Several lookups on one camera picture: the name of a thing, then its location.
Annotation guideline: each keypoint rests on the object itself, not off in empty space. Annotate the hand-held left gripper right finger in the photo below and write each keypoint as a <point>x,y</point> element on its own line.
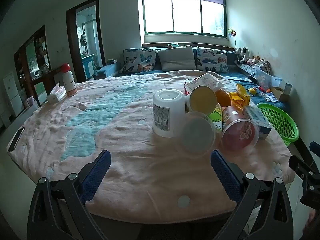
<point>226,177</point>

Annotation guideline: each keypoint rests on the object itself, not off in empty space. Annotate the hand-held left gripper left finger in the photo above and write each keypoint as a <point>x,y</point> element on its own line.
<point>96,177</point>

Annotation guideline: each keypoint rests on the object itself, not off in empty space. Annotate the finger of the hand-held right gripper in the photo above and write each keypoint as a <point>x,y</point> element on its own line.
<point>302,166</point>
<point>315,147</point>

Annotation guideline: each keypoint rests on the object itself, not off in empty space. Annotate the green plastic basket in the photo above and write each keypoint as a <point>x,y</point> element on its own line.
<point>280,122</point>

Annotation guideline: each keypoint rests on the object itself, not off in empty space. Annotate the red printed plastic cup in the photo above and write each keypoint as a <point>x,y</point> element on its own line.
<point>237,132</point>

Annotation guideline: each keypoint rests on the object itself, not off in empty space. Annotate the clear plastic cup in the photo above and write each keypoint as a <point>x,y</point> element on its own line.
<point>196,135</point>

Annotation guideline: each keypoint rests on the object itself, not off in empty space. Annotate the green labelled bottle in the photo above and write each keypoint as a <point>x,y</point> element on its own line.
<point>216,117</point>

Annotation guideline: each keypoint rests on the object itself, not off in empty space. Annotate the blue white carton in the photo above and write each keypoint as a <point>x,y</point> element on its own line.
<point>257,120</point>

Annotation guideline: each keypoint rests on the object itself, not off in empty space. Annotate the orange fruit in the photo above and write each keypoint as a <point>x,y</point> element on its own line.
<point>223,97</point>

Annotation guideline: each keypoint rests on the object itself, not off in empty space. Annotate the yellow lidded cup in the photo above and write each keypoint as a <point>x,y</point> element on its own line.
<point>202,98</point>

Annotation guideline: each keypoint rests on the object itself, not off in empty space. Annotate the yellow snack packet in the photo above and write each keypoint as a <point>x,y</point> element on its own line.
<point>240,95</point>

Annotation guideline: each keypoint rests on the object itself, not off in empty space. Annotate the white plastic jar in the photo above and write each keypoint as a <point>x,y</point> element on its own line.
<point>167,110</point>

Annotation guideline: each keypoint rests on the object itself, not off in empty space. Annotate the white printed packet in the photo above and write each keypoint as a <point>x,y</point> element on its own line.
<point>205,80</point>

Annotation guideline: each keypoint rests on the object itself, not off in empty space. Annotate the person's right hand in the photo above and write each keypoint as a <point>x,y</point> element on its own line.
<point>311,220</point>

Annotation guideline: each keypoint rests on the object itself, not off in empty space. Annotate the open cardboard box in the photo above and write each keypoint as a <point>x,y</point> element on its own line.
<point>281,92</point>

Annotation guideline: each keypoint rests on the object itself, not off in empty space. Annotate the printed paper sheets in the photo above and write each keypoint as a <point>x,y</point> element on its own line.
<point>268,97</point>

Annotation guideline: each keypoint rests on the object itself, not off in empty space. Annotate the yellow duck toy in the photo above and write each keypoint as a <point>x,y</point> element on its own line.
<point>253,91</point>

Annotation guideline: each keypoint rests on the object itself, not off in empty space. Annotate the clear storage box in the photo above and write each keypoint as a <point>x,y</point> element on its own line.
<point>262,78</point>

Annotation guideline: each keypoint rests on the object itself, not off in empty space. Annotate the black phone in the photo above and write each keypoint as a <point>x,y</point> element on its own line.
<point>16,140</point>

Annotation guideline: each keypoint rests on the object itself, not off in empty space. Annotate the white pink tissue box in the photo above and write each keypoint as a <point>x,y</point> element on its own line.
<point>56,93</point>

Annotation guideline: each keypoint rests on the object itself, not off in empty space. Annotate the red capped white bottle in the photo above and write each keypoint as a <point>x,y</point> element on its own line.
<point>69,82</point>

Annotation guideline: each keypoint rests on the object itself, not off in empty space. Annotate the pile of stuffed toys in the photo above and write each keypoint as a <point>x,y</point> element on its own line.
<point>260,62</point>

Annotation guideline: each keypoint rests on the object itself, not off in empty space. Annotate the blue covered sofa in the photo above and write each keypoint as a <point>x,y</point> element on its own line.
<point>235,76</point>

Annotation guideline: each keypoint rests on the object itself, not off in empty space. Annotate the dark wooden chair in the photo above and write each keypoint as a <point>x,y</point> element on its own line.
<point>50,76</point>

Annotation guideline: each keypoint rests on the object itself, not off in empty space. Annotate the blue cabinet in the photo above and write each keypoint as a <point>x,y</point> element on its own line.
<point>88,66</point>

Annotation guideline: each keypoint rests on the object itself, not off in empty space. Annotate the butterfly print pillow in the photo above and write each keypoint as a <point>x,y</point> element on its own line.
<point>137,61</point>
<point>212,60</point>

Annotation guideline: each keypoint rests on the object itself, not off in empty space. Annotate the black white plush toy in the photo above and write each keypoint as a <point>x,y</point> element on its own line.
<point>241,54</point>

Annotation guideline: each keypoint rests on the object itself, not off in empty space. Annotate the white drawer cabinet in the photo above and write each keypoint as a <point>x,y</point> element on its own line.
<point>11,92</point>

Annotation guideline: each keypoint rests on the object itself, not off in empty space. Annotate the grey pillow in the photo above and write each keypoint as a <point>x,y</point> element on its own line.
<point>176,58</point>

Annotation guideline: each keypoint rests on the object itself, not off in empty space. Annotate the dark wooden display cabinet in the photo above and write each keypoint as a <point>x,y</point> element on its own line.
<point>21,62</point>

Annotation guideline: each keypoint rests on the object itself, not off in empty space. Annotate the colourful pinwheel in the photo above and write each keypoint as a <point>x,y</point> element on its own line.
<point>232,33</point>

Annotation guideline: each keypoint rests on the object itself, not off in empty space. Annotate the small teal toy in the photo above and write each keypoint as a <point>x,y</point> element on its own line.
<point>172,45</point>

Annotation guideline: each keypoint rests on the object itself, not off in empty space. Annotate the green framed window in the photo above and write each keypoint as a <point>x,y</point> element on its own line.
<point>185,15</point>

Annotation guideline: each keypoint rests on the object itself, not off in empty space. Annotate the dark wooden door frame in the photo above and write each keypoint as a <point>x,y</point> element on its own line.
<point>71,42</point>

